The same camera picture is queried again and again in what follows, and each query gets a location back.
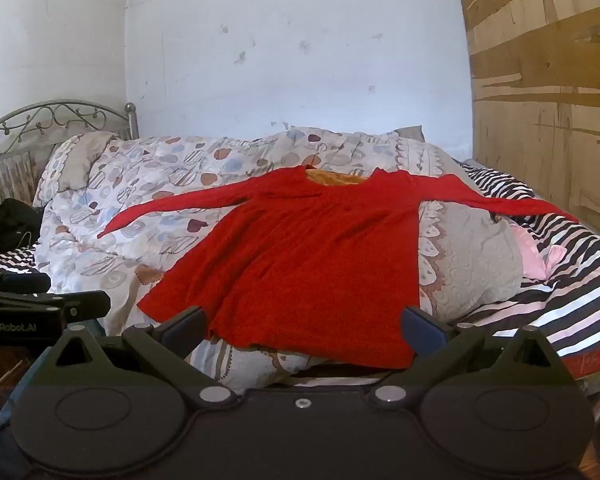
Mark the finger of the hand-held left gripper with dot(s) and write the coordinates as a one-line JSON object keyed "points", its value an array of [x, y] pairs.
{"points": [[87, 305], [25, 282]]}

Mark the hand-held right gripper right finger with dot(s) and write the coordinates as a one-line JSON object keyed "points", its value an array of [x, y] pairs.
{"points": [[420, 331]]}

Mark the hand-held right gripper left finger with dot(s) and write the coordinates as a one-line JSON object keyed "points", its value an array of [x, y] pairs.
{"points": [[187, 329]]}

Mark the red knit dress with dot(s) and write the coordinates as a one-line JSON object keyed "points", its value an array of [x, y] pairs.
{"points": [[305, 260]]}

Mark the black clothing pile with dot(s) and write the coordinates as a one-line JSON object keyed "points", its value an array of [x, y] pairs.
{"points": [[10, 220]]}

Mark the pink cloth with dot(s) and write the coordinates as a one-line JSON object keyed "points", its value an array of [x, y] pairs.
{"points": [[530, 255]]}

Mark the patterned grey pillow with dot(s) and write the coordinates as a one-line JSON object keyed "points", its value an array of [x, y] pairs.
{"points": [[80, 160]]}

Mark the patterned white duvet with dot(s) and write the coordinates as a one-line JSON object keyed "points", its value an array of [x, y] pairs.
{"points": [[155, 185]]}

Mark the striped bed sheet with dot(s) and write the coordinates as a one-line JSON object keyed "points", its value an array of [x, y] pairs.
{"points": [[580, 300]]}

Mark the red plastic sheet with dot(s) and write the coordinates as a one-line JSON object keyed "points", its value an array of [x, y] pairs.
{"points": [[587, 362]]}

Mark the metal bed headboard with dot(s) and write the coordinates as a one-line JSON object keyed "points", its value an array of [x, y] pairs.
{"points": [[131, 125]]}

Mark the plain grey pillow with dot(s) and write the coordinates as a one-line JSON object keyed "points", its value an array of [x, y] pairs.
{"points": [[411, 134]]}

